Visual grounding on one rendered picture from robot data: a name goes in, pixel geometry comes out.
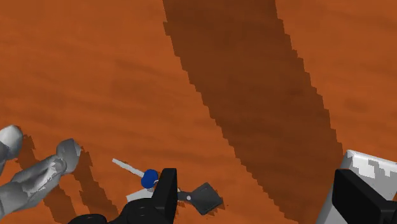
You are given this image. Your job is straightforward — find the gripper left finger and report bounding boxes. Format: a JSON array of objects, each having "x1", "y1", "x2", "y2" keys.
[{"x1": 67, "y1": 167, "x2": 179, "y2": 224}]

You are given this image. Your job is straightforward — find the blue-headed grey pin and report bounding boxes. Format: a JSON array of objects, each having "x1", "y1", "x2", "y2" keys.
[{"x1": 111, "y1": 158, "x2": 160, "y2": 190}]

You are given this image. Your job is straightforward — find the white flat piece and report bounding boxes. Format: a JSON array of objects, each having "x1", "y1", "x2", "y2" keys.
[{"x1": 125, "y1": 186, "x2": 155, "y2": 203}]

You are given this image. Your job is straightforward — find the dark grey spatula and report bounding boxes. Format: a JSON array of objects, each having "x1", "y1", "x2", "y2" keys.
[{"x1": 177, "y1": 181, "x2": 224, "y2": 216}]

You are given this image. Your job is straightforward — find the white box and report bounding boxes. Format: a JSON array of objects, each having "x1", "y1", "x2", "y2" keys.
[{"x1": 316, "y1": 149, "x2": 397, "y2": 224}]

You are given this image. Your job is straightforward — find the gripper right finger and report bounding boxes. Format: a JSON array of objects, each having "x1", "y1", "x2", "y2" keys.
[{"x1": 331, "y1": 168, "x2": 397, "y2": 224}]

